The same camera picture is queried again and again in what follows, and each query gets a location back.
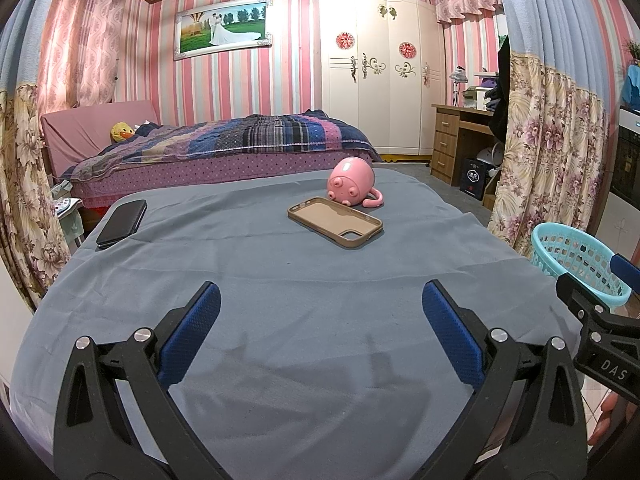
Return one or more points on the framed wedding picture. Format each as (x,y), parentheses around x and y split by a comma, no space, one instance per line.
(220,27)

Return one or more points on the red round paper ornament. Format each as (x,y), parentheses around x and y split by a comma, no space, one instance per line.
(408,50)
(345,41)

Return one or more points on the white wardrobe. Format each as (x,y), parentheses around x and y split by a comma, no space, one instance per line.
(390,110)

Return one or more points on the bed with pink headboard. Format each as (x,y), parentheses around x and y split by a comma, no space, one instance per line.
(225,170)

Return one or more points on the desk lamp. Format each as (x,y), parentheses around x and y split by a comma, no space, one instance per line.
(457,76)

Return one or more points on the white grey box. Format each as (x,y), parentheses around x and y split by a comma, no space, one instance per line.
(477,96)

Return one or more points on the grey table cloth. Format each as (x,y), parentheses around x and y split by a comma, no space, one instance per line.
(300,310)

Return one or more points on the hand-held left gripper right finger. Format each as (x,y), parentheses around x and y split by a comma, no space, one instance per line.
(450,332)

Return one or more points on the pink patterned window curtain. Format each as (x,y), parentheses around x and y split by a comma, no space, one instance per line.
(85,35)

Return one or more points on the dark hanging clothing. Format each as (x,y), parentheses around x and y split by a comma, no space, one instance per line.
(500,100)

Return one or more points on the silver black cabinet appliance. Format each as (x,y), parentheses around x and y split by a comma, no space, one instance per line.
(627,160)

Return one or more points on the black smartphone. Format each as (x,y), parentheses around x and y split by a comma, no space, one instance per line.
(122,222)

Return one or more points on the turquoise plastic basket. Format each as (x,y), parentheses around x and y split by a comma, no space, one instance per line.
(536,245)

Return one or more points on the green potted plant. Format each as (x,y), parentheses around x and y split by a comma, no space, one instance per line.
(632,51)

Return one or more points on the yellow duck plush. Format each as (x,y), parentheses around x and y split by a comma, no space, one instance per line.
(121,132)

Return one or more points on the person's right hand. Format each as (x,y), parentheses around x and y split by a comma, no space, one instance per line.
(607,417)

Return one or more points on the patchwork blanket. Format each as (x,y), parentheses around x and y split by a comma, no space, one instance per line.
(260,135)

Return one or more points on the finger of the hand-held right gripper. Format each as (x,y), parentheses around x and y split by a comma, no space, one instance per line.
(575,292)
(625,270)

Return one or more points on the wooden desk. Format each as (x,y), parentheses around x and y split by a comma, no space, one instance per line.
(445,135)

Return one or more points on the blue floral curtain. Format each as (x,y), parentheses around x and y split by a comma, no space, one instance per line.
(545,135)
(20,185)

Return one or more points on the blue cloth cover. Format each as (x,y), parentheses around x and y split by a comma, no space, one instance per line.
(631,87)

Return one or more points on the white round object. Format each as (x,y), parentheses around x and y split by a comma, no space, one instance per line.
(487,155)

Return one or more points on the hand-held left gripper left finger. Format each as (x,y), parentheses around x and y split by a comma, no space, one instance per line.
(192,330)

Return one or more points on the tan phone case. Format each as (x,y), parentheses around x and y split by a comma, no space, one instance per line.
(325,217)

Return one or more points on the black carton box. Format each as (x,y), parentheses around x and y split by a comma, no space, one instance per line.
(475,180)

